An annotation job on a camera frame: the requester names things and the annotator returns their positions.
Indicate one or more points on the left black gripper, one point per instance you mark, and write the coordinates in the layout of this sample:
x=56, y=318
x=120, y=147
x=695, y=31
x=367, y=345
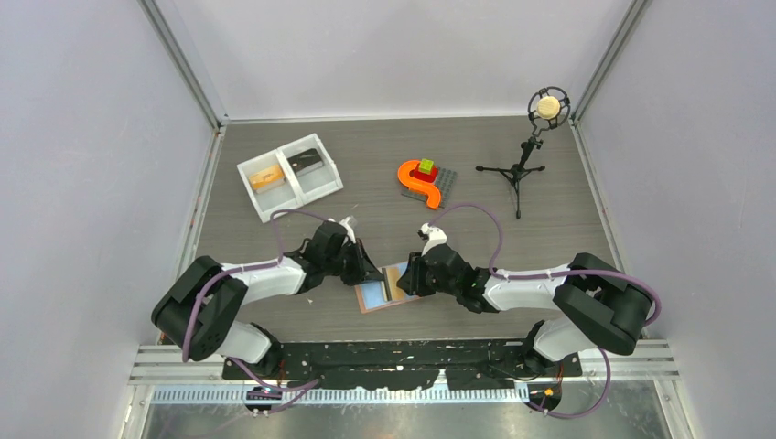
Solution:
x=364, y=270

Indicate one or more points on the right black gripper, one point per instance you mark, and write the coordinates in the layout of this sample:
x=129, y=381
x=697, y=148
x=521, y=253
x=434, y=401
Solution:
x=412, y=282

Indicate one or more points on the pink leather card holder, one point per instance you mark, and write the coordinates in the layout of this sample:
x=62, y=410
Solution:
x=377, y=295

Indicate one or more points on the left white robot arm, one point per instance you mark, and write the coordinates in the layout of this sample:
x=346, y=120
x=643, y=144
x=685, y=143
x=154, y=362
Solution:
x=199, y=311

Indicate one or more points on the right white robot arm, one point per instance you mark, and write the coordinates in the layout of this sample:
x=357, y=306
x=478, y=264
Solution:
x=600, y=306

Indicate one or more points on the black card box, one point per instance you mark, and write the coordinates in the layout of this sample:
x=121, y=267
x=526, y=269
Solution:
x=305, y=161

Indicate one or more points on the orange card box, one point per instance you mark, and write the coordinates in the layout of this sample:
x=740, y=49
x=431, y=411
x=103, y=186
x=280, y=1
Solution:
x=267, y=179

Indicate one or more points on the orange S-shaped toy track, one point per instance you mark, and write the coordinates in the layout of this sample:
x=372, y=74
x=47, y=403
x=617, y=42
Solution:
x=432, y=193

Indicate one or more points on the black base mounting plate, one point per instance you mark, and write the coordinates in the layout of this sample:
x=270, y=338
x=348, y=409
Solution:
x=467, y=364

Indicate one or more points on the red toy brick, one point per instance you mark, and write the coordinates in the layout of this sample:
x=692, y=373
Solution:
x=425, y=178

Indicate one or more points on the grey toy baseplate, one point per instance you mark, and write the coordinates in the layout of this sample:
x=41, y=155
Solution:
x=445, y=181

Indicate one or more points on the white two-compartment tray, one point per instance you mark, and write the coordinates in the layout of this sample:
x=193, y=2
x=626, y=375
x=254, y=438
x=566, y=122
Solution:
x=297, y=192

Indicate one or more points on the green toy brick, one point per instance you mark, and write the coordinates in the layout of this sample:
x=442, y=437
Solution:
x=426, y=167

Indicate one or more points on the black tripod mic stand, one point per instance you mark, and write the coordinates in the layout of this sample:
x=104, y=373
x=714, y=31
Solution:
x=518, y=171

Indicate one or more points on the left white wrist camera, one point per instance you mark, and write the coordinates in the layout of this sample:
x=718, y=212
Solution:
x=349, y=224

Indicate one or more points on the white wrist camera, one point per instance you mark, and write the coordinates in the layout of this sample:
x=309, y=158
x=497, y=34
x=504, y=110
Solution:
x=349, y=224
x=432, y=236

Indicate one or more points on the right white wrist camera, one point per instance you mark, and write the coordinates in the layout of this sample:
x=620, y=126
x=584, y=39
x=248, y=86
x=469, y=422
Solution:
x=432, y=236

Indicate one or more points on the microphone with shock mount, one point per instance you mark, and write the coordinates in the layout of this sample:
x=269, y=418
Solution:
x=548, y=109

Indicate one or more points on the aluminium frame rail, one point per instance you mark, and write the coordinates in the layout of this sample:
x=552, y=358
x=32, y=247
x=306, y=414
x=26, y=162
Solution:
x=172, y=382

